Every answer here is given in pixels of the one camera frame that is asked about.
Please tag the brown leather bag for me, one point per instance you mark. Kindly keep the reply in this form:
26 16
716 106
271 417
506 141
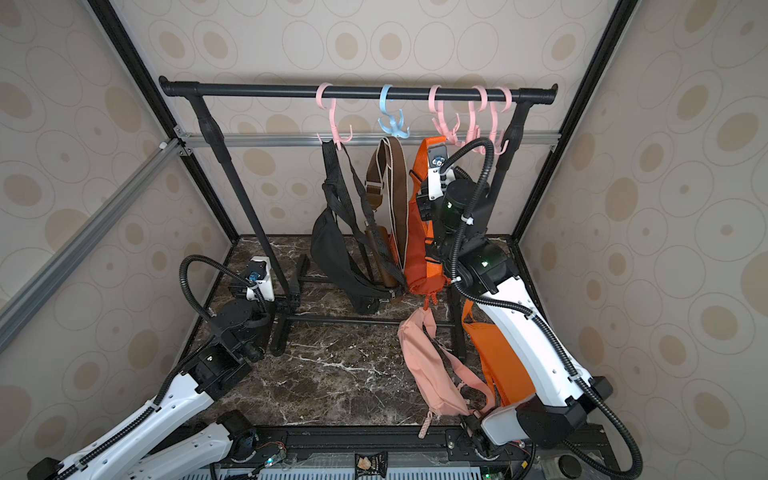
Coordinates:
386 188

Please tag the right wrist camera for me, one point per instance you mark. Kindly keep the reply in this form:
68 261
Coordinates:
437 182

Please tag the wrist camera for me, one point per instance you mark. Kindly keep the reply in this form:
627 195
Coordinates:
437 182
258 273

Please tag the red-orange waist bag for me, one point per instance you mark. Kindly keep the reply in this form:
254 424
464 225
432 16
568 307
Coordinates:
412 235

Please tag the middle pink hook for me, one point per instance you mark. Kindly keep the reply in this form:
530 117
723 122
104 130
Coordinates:
436 108

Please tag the bright orange bag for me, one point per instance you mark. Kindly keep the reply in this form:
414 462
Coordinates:
503 371

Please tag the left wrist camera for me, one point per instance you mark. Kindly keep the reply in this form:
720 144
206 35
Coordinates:
258 273

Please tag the pink hook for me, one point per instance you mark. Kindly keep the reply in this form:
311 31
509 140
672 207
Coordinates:
436 108
473 129
337 139
495 134

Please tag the black clothes rack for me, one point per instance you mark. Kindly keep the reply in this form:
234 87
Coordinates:
213 137

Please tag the black base frame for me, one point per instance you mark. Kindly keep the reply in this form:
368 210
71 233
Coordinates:
293 452

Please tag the rightmost pink hook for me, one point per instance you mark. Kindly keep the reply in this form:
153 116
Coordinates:
495 134

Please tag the pink bag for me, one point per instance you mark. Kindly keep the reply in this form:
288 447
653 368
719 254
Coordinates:
439 374

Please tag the small snack packet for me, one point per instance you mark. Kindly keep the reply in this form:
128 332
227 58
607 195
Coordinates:
371 465

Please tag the leftmost pink hook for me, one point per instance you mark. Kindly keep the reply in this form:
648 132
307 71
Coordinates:
337 139

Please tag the aluminium rail left wall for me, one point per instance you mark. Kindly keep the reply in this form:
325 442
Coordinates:
39 289

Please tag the black round cap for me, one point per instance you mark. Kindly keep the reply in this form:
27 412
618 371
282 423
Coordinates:
567 467

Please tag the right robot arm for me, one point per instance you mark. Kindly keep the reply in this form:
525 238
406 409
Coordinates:
454 201

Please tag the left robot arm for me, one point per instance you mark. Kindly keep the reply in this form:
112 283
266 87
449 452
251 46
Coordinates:
240 332

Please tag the light blue hook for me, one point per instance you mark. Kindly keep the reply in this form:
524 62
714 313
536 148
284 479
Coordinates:
391 124

